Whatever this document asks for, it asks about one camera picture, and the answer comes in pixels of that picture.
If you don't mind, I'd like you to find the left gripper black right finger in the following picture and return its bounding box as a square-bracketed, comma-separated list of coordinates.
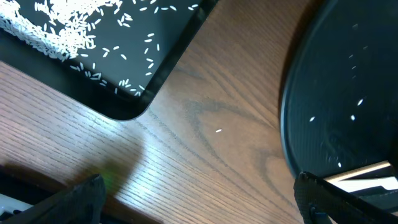
[294, 172, 397, 224]

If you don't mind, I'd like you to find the wooden chopstick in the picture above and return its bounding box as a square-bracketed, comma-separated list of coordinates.
[325, 161, 391, 182]

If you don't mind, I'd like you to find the white plastic knife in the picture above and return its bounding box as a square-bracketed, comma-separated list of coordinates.
[331, 177, 397, 192]

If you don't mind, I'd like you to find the black rectangular tray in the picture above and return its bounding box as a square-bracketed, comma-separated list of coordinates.
[1, 0, 216, 121]

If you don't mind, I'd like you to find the pile of rice grains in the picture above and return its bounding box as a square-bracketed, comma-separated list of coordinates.
[0, 0, 200, 97]

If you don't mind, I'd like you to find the round black tray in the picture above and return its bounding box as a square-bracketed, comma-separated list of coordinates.
[280, 0, 397, 177]

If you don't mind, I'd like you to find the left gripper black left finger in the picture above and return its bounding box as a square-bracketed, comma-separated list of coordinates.
[3, 174, 106, 224]

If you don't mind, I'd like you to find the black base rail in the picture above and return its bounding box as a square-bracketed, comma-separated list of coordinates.
[1, 164, 65, 221]

